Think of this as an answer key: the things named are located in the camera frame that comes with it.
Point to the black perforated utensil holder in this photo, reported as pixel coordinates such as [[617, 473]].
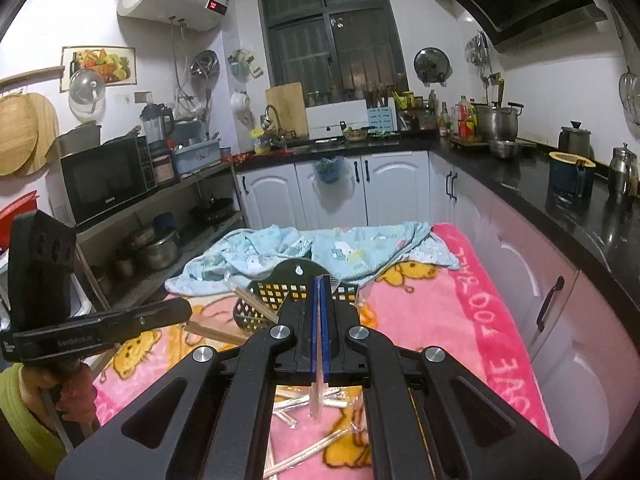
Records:
[[295, 270]]

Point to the round wooden boards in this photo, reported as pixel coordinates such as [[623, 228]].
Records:
[[25, 135]]

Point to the steel stockpot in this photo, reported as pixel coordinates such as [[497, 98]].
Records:
[[495, 122]]

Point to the wooden rolling pin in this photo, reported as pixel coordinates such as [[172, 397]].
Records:
[[30, 76]]

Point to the pink printed blanket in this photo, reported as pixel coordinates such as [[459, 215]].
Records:
[[425, 320]]

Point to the black microwave oven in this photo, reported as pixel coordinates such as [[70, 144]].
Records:
[[100, 180]]

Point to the dark kitchen window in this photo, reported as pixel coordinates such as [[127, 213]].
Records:
[[300, 35]]

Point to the blue knife block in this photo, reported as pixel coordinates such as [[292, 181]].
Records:
[[382, 120]]

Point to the glass pot lid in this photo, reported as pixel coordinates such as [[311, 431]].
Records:
[[86, 91]]

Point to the clear chopstick pair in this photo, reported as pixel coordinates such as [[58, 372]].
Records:
[[318, 400]]

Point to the blue pot with yellow rim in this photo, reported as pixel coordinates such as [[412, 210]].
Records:
[[567, 177]]

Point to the light blue printed cloth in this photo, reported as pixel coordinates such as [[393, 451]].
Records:
[[345, 250]]

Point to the black wok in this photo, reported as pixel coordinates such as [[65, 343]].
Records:
[[212, 212]]

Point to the white kitchen cabinets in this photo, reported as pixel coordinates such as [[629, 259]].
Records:
[[395, 185]]

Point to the hanging steel utensils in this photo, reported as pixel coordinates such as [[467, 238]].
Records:
[[479, 55]]

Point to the grey metal pot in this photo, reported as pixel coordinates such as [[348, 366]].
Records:
[[80, 140]]

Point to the row of hanging kitchen utensils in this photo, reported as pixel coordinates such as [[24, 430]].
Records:
[[631, 95]]

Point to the brass kitchen faucet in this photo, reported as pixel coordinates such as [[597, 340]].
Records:
[[272, 115]]

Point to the person's left hand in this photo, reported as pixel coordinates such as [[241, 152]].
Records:
[[75, 395]]

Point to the steel colander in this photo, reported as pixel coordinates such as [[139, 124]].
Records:
[[205, 65]]

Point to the row of glass jars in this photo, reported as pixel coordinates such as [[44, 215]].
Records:
[[330, 96]]

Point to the black kitchen countertop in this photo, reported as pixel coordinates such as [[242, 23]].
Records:
[[525, 170]]

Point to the bowl of food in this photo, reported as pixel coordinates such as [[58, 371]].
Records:
[[355, 135]]

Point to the wooden chopstick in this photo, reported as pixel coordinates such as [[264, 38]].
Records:
[[255, 305], [210, 332]]

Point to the white plastic container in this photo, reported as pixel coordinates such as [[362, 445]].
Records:
[[240, 102]]

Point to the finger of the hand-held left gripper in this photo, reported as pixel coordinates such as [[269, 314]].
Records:
[[165, 316]]

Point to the fruit wall poster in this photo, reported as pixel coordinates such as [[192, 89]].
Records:
[[107, 62]]

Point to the red plastic basket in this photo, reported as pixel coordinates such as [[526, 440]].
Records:
[[17, 210]]

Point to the steel pot lid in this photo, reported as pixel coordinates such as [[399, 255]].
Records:
[[431, 65]]

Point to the hanging wall organizer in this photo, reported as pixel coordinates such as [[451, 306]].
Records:
[[245, 65]]

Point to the blue hanging basket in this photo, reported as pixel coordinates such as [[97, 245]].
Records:
[[330, 170]]

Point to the blue dish drainer box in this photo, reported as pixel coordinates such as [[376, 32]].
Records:
[[197, 157]]

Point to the blue mug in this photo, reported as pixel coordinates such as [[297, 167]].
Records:
[[164, 222]]

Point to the wooden cutting board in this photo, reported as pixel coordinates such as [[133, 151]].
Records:
[[287, 110]]

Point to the metal storage shelf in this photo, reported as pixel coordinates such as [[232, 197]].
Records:
[[200, 177]]

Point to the black blender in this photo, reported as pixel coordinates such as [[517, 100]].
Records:
[[155, 122]]

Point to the pile of chopsticks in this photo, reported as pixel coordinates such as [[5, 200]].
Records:
[[300, 402]]

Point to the steel cooking pot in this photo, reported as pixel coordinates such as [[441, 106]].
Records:
[[157, 255]]

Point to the cluster of condiment bottles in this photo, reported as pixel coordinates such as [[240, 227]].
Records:
[[462, 120]]

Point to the white rectangular box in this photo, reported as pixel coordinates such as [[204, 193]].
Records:
[[335, 117]]

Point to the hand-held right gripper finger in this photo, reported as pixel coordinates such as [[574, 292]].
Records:
[[326, 350], [315, 350]]

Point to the steel teapot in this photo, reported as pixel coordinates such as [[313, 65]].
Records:
[[622, 172]]

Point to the wall power outlet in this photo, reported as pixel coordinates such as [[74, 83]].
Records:
[[143, 98]]

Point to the steel kettle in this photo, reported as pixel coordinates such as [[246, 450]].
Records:
[[575, 142]]

